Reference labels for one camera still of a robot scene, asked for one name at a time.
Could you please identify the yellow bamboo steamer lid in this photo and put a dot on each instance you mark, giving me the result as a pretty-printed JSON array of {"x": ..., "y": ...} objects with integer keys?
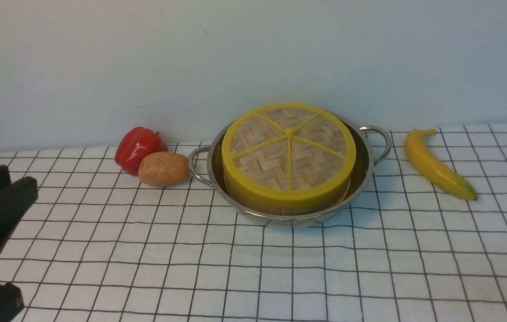
[{"x": 295, "y": 144}]

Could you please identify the red bell pepper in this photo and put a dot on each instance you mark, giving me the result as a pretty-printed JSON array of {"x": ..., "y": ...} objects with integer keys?
[{"x": 137, "y": 144}]

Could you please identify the yellow banana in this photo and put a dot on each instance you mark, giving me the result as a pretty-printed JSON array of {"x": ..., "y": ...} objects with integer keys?
[{"x": 434, "y": 170}]

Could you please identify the white checkered tablecloth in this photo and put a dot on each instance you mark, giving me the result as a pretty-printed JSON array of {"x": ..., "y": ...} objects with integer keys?
[{"x": 99, "y": 246}]

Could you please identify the brown potato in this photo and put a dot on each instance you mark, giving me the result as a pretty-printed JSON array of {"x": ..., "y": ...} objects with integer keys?
[{"x": 163, "y": 169}]

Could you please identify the yellow rimmed bamboo steamer basket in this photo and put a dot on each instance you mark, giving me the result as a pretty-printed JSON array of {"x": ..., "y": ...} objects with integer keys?
[{"x": 288, "y": 202}]

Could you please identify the stainless steel pot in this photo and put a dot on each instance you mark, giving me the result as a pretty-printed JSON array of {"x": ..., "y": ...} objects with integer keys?
[{"x": 205, "y": 165}]

